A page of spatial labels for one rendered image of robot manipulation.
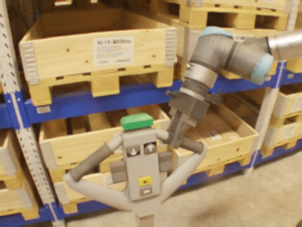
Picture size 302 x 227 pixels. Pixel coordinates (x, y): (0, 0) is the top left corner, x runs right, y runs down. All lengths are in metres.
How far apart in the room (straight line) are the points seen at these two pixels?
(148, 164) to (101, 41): 0.72
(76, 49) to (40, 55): 0.18
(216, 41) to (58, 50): 0.78
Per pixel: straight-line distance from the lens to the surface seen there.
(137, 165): 0.64
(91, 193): 0.67
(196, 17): 1.34
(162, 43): 1.29
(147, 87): 1.40
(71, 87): 2.50
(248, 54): 0.65
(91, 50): 1.19
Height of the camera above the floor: 1.74
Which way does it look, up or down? 31 degrees down
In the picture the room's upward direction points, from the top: 1 degrees clockwise
